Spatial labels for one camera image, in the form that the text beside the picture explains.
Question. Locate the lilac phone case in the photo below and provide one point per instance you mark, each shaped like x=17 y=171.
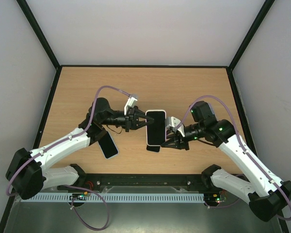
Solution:
x=211 y=108

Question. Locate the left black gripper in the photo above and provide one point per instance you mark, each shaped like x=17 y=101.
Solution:
x=132 y=119

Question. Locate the black mounting rail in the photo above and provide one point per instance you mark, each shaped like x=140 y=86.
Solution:
x=191 y=182

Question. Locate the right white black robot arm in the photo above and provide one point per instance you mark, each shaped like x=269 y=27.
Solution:
x=264 y=192

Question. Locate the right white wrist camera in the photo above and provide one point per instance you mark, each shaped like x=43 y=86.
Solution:
x=174 y=124

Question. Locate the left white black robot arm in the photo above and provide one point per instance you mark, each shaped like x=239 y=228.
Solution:
x=32 y=171

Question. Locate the light blue slotted cable duct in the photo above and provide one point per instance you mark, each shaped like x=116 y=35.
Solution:
x=118 y=198

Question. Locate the black phone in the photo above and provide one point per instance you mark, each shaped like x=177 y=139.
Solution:
x=153 y=148

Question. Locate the beige phone case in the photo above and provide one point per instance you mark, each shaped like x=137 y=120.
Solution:
x=155 y=132

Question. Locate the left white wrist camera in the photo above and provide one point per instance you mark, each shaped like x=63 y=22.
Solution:
x=133 y=98

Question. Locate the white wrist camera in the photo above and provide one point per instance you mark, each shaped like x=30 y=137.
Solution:
x=133 y=98
x=174 y=124

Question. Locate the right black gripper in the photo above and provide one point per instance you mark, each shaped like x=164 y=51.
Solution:
x=180 y=138

